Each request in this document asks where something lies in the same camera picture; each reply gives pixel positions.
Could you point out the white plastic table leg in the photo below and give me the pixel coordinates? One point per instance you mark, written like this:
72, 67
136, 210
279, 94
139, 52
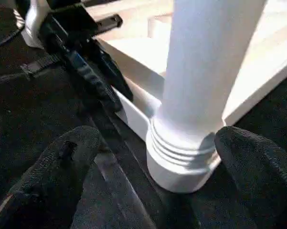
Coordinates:
200, 59

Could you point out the black work mat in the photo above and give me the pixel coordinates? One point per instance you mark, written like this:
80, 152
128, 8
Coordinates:
38, 100

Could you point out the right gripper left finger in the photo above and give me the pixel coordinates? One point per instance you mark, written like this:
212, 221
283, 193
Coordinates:
45, 186

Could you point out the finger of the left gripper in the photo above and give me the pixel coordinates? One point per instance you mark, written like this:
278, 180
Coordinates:
90, 81
114, 74

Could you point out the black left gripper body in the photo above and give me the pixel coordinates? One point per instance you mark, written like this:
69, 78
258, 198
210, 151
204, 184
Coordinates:
71, 26

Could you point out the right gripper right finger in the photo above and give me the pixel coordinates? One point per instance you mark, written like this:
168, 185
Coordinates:
265, 186

